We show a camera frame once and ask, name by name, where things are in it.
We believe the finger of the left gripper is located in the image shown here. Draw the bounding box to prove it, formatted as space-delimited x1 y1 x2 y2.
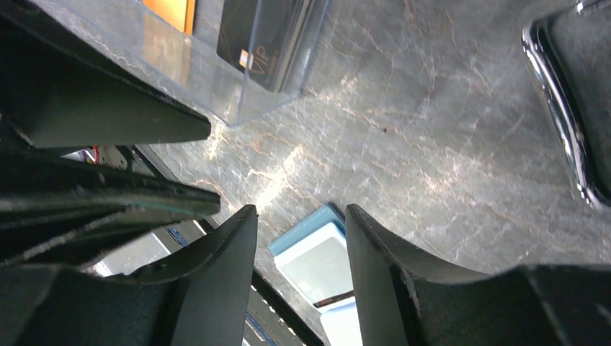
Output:
1 1 211 148
1 151 220 267

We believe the black poker chip case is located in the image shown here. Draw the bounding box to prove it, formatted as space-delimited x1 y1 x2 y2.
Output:
518 1 610 213

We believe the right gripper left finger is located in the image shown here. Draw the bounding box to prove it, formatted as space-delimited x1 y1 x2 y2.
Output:
1 205 258 345

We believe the dark card stack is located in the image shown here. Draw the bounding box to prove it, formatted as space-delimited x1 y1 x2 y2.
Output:
216 1 314 93

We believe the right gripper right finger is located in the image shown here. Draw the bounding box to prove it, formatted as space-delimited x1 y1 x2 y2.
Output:
346 204 610 345

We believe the blue card holder wallet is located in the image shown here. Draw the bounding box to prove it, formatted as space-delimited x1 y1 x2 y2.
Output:
268 204 363 345

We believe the clear plastic card box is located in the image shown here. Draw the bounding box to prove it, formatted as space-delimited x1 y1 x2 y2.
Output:
37 1 328 126

